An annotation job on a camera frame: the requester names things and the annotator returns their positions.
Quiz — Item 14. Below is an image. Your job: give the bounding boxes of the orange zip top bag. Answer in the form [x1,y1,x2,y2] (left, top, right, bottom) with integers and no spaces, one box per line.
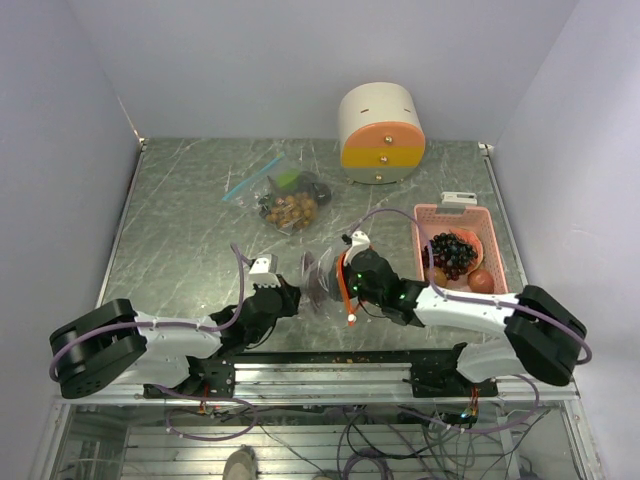
[300,242,360,326]

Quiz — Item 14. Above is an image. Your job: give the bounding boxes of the pink perforated plastic basket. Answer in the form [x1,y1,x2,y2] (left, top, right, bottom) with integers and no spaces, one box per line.
[413,204,508,294]

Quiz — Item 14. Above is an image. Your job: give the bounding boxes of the fake dark blue grape bunch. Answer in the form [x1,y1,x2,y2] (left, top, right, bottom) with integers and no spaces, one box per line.
[430,233,474,267]

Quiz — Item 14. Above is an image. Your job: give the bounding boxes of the blue zip top bag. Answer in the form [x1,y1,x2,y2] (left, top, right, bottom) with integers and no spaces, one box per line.
[223,153,333,235]

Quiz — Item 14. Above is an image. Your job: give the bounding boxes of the fake brown round fruit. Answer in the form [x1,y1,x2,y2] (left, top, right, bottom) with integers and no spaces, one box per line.
[467,268,495,294]

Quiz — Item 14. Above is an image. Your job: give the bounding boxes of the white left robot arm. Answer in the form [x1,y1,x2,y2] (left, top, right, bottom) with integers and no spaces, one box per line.
[49,278,301,399]

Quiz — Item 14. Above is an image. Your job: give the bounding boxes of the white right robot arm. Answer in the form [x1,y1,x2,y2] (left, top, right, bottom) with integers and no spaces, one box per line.
[320,249,587,396]

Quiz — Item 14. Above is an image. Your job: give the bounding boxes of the fake brown longan bunch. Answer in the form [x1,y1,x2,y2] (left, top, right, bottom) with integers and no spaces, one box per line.
[260,193,319,230]

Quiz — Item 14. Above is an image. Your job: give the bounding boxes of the fake green vegetable piece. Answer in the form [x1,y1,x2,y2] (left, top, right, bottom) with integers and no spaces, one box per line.
[275,169,300,190]

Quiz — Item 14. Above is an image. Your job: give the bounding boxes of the small white plastic clip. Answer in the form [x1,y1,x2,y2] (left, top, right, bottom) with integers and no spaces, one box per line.
[441,191,478,206]

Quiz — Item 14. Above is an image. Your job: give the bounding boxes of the round mini drawer cabinet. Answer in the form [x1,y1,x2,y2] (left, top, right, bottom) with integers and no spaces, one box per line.
[338,82,427,185]

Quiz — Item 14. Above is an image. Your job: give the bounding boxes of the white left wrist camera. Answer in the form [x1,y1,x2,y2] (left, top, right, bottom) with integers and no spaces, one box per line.
[248,254,280,288]

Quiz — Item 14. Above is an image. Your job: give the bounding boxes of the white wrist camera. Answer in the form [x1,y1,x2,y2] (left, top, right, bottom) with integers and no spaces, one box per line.
[248,254,280,288]
[343,230,371,265]

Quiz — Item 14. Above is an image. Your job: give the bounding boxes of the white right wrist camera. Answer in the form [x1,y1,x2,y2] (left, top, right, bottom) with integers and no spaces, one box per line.
[343,230,371,265]

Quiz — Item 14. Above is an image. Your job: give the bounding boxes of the aluminium rail frame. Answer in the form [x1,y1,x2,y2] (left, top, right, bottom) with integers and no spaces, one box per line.
[32,351,605,479]

